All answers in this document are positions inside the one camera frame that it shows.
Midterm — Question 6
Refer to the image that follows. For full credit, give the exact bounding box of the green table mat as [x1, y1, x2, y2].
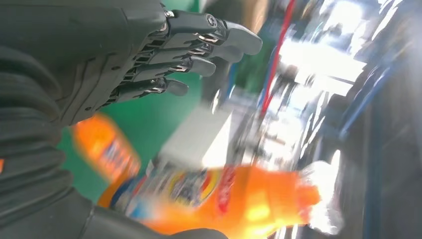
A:
[57, 0, 211, 203]

